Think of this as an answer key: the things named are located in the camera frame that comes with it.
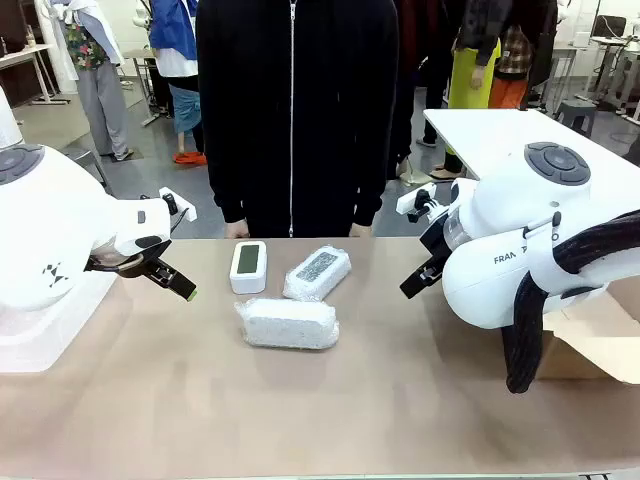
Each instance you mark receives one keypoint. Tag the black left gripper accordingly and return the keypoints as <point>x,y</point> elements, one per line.
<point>132,265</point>

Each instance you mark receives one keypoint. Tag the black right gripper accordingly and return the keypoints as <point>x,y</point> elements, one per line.
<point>436,240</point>

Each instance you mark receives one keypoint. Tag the unwrapped white digital clock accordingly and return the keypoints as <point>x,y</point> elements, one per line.
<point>248,280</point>

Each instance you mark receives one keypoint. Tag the bubble-wrapped clock with dark label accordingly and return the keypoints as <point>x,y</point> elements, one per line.
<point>315,272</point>

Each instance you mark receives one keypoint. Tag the plain white bubble-wrapped clock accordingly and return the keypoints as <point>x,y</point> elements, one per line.
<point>287,324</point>

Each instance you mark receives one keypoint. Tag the person right forearm black sleeve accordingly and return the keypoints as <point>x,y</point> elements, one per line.
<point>220,165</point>

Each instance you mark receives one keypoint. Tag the person left forearm black sleeve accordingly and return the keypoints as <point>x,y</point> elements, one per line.
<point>372,165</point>

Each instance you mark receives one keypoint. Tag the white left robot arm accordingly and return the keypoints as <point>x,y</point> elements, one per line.
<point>55,225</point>

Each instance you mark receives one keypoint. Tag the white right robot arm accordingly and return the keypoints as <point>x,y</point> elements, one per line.
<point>510,240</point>

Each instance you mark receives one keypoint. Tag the person left hand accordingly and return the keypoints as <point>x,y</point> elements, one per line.
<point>361,231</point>

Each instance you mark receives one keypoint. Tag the person right hand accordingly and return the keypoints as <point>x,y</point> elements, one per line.
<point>237,230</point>

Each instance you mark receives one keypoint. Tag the orange shoes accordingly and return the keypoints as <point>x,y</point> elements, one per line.
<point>190,159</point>

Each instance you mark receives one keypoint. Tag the grey plastic stool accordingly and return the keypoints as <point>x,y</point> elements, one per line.
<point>575,106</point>
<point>82,156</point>

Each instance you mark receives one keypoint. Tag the brown cardboard box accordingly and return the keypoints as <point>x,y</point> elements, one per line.
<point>575,355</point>

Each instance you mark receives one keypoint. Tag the person torso black zip hoodie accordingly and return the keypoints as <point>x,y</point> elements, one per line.
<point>300,125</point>

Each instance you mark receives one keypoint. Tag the bystander plaid shirt orange trousers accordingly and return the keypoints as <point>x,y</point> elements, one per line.
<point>510,92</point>

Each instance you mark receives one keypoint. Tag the white background desk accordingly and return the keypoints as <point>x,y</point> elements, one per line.
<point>20,52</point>
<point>137,54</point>
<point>612,42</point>

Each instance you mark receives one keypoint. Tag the bystander in blue jacket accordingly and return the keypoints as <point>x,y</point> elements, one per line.
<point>175,40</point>

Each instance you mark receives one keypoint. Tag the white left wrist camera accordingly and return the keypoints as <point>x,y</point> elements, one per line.
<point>182,205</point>

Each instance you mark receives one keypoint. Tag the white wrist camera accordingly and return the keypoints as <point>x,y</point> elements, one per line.
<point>182,205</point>
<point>415,200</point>

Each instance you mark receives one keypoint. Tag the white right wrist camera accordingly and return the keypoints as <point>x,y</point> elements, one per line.
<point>415,200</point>

